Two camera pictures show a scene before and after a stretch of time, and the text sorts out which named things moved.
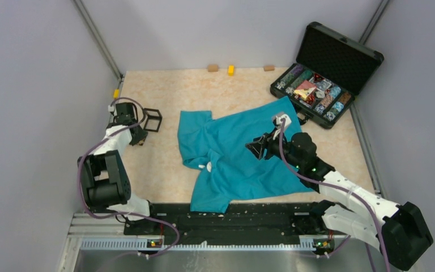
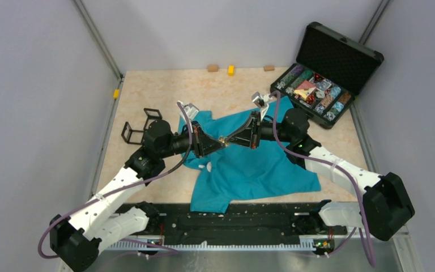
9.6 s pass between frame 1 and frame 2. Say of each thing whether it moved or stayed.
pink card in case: stayed
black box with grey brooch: stayed
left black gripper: moved
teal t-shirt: stayed
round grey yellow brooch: stayed
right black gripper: moved
